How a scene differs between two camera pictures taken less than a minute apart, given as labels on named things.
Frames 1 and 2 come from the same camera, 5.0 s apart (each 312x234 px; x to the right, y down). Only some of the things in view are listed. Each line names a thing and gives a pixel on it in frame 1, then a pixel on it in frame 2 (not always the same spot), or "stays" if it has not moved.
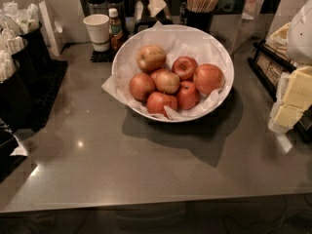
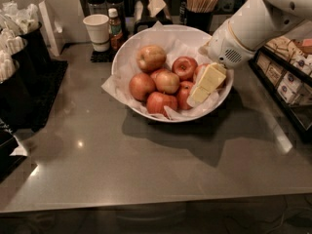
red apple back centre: (184, 66) stays
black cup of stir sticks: (201, 3) stays
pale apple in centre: (166, 81) stays
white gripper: (300, 38) → (224, 46)
